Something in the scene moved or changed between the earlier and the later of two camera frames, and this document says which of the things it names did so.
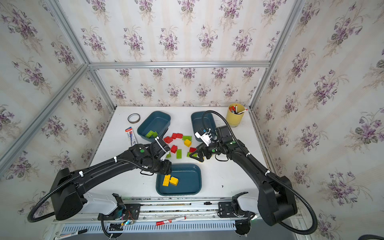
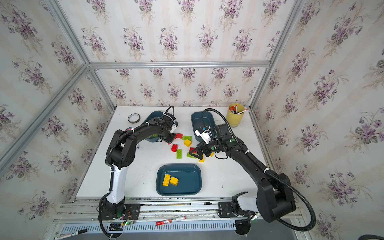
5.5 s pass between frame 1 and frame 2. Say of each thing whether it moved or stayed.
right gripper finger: stayed
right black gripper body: stayed
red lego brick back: stayed
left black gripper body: moved
